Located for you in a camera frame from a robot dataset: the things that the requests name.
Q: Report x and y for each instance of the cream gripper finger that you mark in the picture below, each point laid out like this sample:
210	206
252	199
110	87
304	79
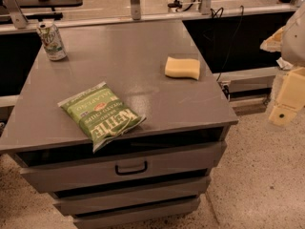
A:
273	43
289	97

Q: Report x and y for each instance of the yellow sponge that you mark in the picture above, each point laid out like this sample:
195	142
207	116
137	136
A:
179	68

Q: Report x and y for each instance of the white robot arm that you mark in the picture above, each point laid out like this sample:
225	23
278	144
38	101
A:
290	41

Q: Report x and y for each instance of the green white 7up can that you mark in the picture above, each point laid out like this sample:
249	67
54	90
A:
51	41

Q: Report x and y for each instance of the grey drawer cabinet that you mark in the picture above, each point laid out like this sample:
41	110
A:
182	137

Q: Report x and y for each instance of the green kettle chips bag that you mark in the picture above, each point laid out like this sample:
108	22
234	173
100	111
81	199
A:
100	114

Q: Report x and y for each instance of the metal frame rail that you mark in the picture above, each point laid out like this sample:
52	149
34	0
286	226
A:
22	16

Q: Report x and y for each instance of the black drawer handle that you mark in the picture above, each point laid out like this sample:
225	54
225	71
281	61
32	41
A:
142	167

